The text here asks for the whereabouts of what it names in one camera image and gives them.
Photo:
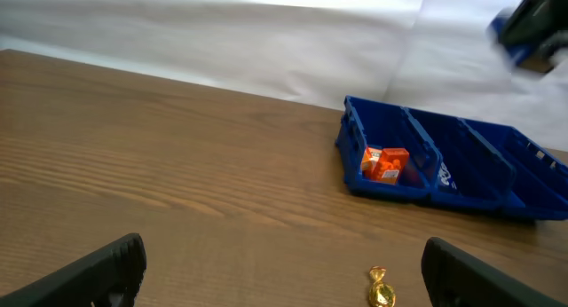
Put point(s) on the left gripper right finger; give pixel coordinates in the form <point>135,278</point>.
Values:
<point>461,278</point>

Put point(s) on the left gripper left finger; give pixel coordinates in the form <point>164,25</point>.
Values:
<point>104,271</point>

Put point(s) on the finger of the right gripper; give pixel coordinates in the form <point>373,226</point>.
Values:
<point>534,18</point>

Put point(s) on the blue candy pack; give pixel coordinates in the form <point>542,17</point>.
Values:
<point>446,177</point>
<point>510,49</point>

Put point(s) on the gold wrapped candy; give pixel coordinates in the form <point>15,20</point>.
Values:
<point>381,291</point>

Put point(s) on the orange candy box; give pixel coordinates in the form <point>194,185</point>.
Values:
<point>369,158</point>
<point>389,166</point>

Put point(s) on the blue tray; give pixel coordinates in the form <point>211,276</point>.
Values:
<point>466,165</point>

